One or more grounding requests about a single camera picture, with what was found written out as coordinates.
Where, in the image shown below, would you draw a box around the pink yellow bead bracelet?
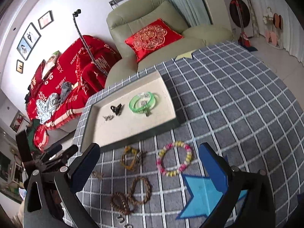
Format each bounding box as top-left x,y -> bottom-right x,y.
156,140 -> 193,177

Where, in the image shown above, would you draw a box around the grey jewelry tray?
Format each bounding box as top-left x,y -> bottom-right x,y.
75,70 -> 179,152

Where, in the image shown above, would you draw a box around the blue star sticker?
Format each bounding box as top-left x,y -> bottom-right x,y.
176,155 -> 249,220

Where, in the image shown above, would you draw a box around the grey crumpled clothes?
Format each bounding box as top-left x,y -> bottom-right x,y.
36,82 -> 73,125

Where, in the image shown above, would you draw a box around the small silver charm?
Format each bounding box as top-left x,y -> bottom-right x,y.
103,115 -> 114,121

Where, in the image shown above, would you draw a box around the black hair claw clip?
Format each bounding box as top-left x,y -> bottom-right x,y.
110,104 -> 122,116

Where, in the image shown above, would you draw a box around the small framed picture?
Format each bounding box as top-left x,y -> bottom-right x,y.
16,59 -> 24,74

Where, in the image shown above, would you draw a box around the red bed blanket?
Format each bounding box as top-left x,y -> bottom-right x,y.
25,39 -> 106,130

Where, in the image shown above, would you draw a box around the blue framed picture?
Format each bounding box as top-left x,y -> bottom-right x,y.
17,37 -> 31,61

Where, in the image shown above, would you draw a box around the green translucent bangle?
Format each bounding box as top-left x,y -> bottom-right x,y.
128,92 -> 156,117

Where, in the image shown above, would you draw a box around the large framed picture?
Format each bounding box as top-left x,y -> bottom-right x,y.
23,23 -> 41,48

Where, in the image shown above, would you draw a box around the white framed picture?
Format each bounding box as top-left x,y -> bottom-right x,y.
38,10 -> 54,29

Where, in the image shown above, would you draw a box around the red embroidered cushion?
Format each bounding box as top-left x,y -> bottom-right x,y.
124,18 -> 183,63

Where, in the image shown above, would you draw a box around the yellow star sticker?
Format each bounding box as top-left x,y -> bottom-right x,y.
175,50 -> 195,61

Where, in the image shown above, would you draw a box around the green leather armchair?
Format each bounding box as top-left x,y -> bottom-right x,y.
105,0 -> 233,87

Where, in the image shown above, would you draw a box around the pink slippers rack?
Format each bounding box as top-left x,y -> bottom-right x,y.
263,7 -> 283,49

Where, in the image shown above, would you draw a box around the white washing machine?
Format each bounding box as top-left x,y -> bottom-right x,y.
224,0 -> 253,39

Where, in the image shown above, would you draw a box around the yellow cord bracelet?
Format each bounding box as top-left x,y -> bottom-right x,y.
120,146 -> 141,171

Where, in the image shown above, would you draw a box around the brown braided bracelet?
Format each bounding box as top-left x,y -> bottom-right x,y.
127,176 -> 152,206

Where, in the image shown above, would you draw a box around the black flexible camera stand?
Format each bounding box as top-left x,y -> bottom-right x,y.
72,9 -> 109,78

